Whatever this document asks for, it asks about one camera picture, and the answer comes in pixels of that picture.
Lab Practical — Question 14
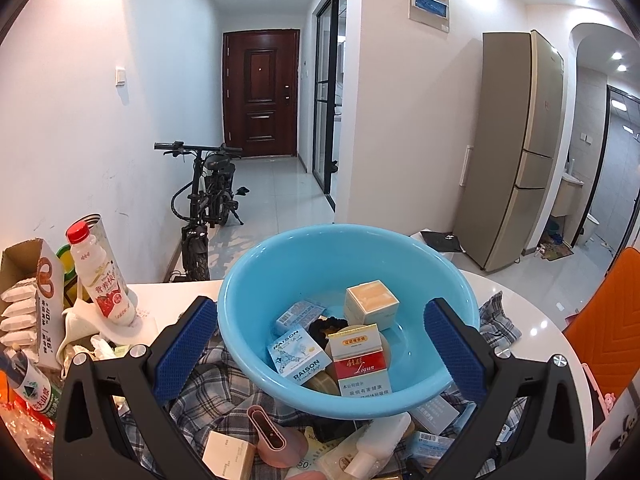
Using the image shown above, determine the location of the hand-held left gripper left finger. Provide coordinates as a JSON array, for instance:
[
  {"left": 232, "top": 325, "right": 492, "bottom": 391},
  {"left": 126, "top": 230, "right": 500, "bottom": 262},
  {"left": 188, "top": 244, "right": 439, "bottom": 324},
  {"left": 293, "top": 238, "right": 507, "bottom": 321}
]
[{"left": 52, "top": 296, "right": 221, "bottom": 480}]

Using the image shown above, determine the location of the pink case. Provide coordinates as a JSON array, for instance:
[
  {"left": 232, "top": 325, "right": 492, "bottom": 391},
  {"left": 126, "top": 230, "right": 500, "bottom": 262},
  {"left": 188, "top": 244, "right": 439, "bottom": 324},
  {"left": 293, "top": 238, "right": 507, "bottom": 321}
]
[{"left": 246, "top": 404, "right": 310, "bottom": 467}]

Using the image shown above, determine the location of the black framed glass door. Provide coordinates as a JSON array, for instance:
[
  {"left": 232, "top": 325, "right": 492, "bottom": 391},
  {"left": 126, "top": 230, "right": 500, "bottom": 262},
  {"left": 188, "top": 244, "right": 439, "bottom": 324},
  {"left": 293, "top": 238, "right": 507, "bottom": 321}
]
[{"left": 311, "top": 0, "right": 348, "bottom": 196}]

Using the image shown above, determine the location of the beige square box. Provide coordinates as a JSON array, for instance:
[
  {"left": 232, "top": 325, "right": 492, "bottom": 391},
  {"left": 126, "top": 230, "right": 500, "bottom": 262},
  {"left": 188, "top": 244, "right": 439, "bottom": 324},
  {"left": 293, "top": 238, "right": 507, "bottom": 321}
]
[{"left": 344, "top": 280, "right": 400, "bottom": 331}]

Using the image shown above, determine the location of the light blue plastic basin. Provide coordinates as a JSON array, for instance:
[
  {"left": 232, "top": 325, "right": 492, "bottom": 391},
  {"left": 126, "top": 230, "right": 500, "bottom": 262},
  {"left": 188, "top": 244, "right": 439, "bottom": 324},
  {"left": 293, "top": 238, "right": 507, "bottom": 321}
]
[{"left": 217, "top": 224, "right": 482, "bottom": 417}]

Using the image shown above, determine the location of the clear plastic wrapper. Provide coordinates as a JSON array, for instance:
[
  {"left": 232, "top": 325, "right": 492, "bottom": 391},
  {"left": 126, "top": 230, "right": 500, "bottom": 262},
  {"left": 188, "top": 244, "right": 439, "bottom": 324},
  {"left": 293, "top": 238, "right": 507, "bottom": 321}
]
[{"left": 0, "top": 395, "right": 57, "bottom": 480}]

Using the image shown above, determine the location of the champagne refrigerator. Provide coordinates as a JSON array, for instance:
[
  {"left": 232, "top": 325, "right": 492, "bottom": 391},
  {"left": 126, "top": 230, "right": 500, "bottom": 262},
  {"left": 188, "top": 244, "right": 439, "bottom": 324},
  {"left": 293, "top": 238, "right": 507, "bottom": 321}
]
[{"left": 452, "top": 29, "right": 565, "bottom": 274}]

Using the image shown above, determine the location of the blue white cigarette pack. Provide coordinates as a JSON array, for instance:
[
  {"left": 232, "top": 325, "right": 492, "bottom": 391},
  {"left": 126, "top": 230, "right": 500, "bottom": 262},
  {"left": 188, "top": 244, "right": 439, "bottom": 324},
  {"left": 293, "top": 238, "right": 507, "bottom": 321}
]
[{"left": 267, "top": 329, "right": 334, "bottom": 386}]

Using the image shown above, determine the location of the pale blue box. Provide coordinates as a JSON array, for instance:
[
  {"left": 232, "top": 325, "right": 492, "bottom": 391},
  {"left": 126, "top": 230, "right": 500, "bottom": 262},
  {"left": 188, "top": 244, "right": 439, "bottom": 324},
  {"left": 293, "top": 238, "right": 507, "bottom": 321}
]
[{"left": 409, "top": 395, "right": 461, "bottom": 436}]

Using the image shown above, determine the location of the green label water bottle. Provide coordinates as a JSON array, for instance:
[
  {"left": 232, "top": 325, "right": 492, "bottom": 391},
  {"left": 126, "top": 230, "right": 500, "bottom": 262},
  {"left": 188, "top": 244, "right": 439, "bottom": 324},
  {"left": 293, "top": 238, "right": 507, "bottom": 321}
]
[{"left": 0, "top": 347, "right": 61, "bottom": 418}]

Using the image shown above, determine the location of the small blue white box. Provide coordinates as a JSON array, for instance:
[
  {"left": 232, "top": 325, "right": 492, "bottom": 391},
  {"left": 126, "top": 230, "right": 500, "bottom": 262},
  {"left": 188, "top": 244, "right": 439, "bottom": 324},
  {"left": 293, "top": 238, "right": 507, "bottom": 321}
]
[{"left": 274, "top": 300, "right": 327, "bottom": 336}]

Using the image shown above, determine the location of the brown entrance door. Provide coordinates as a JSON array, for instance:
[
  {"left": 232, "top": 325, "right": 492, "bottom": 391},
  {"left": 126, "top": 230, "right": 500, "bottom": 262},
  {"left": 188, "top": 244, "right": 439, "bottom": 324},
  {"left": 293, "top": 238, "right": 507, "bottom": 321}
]
[{"left": 222, "top": 30, "right": 301, "bottom": 159}]

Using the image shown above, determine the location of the plaid cloth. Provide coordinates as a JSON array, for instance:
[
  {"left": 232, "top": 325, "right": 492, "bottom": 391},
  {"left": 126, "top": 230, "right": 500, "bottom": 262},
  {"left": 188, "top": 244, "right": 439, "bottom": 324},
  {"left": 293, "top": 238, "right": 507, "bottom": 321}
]
[{"left": 120, "top": 291, "right": 523, "bottom": 480}]

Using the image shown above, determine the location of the white toilet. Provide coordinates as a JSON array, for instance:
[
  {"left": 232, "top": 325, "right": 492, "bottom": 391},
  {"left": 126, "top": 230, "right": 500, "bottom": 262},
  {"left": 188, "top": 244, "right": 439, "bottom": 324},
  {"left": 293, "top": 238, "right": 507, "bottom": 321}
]
[{"left": 580, "top": 212, "right": 601, "bottom": 247}]

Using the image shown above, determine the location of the cardboard box of packets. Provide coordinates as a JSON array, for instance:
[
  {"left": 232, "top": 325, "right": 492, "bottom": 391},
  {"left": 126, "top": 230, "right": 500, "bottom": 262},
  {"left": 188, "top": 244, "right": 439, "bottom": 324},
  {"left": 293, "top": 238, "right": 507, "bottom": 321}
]
[{"left": 0, "top": 238, "right": 67, "bottom": 372}]

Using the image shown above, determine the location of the blue barcode box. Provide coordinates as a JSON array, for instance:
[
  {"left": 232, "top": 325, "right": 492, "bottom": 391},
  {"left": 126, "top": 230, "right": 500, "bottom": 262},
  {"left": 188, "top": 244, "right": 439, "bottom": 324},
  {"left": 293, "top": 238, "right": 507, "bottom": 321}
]
[{"left": 403, "top": 431, "right": 457, "bottom": 461}]

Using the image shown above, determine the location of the small cream box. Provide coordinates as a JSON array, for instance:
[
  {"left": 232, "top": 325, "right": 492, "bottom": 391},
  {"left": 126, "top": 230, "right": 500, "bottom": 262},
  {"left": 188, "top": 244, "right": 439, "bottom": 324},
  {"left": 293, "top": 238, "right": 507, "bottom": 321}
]
[{"left": 201, "top": 430, "right": 257, "bottom": 479}]

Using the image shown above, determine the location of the black electric bicycle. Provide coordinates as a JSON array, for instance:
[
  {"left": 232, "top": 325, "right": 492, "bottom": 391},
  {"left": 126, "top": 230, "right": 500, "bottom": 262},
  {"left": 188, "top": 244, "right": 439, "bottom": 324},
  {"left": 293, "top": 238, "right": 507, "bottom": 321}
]
[{"left": 154, "top": 142, "right": 244, "bottom": 281}]

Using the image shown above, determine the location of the bathroom sink cabinet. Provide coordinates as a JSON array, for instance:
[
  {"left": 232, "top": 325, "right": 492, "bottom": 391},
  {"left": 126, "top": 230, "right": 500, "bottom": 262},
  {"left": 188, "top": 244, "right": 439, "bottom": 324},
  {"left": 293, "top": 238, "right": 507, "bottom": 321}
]
[{"left": 556, "top": 159, "right": 585, "bottom": 218}]

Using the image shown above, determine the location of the white squeeze tube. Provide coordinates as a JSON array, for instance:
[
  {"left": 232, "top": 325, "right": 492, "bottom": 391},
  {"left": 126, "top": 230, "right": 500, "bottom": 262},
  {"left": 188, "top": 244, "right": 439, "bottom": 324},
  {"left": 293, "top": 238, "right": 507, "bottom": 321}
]
[{"left": 317, "top": 411, "right": 413, "bottom": 479}]

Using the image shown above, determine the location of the black hair scrunchie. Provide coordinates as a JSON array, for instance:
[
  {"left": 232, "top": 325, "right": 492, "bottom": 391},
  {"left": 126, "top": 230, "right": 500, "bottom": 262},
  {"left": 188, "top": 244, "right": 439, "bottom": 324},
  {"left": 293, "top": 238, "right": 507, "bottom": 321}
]
[{"left": 307, "top": 315, "right": 352, "bottom": 347}]

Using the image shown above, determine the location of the round tan tin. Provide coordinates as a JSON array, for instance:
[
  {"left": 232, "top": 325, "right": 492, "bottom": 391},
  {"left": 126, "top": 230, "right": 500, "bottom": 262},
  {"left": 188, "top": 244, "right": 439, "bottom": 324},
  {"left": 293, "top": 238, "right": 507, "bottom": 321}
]
[{"left": 305, "top": 369, "right": 341, "bottom": 397}]

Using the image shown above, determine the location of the printed cylinder can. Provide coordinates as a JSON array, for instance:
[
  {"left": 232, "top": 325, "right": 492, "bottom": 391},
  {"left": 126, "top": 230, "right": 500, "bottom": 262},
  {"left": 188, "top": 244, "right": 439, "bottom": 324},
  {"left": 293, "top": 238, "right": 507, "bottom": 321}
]
[{"left": 80, "top": 214, "right": 130, "bottom": 296}]

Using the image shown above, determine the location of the white crumpled cloth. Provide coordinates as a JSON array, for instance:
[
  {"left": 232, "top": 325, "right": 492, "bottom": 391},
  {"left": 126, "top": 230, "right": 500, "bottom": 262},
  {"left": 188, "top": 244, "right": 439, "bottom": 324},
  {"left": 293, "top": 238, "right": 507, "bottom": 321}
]
[{"left": 56, "top": 306, "right": 146, "bottom": 376}]

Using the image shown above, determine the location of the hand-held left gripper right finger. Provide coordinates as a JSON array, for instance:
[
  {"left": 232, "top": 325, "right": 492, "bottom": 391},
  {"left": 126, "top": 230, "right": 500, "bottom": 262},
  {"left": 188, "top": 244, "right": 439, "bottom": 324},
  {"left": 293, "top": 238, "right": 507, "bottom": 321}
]
[{"left": 400, "top": 297, "right": 594, "bottom": 480}]

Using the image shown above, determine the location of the red white cigarette pack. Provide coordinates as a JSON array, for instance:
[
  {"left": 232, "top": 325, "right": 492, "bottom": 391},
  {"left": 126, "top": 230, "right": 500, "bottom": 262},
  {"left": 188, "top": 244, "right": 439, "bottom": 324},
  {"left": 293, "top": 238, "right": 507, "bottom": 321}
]
[{"left": 326, "top": 325, "right": 392, "bottom": 399}]

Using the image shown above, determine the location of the red cap milk bottle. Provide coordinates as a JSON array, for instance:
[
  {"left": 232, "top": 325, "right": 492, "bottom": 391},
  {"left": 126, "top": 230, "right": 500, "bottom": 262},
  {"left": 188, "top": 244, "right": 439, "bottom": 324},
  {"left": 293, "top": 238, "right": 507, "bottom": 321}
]
[{"left": 66, "top": 220, "right": 138, "bottom": 326}]

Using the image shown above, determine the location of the black floor mat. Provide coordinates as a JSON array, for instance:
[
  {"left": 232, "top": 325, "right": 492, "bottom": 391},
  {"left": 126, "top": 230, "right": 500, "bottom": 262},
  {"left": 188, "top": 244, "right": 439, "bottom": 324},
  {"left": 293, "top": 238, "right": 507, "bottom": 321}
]
[{"left": 419, "top": 230, "right": 467, "bottom": 254}]

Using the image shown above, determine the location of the orange chair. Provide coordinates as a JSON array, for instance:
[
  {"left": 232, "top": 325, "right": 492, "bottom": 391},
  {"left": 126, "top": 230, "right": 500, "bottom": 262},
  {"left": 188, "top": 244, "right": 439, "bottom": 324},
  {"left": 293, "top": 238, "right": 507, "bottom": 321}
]
[{"left": 562, "top": 246, "right": 640, "bottom": 403}]

